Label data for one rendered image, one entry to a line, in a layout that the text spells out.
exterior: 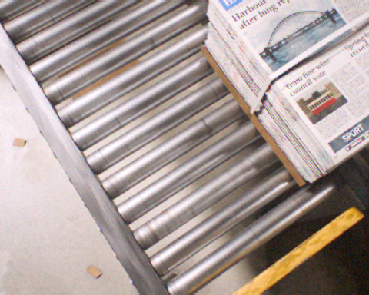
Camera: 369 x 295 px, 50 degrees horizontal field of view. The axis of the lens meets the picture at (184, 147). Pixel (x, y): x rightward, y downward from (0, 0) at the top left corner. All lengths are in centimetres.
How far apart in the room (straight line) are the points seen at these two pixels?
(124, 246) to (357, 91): 54
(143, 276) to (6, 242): 100
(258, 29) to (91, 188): 47
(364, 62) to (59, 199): 130
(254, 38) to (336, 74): 15
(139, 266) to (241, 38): 49
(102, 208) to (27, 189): 93
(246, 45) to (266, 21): 6
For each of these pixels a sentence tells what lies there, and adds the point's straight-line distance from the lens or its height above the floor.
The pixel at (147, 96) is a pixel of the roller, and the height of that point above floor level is 80.
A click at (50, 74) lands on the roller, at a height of 79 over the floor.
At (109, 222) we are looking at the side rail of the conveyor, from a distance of 86.
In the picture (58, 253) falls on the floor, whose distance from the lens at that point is 171.
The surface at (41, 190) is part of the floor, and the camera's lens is 175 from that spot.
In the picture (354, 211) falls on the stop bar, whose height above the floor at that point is 82.
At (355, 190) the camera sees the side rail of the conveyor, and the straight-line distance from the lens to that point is 96.
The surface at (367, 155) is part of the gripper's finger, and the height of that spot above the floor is 81.
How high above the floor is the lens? 165
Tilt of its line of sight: 75 degrees down
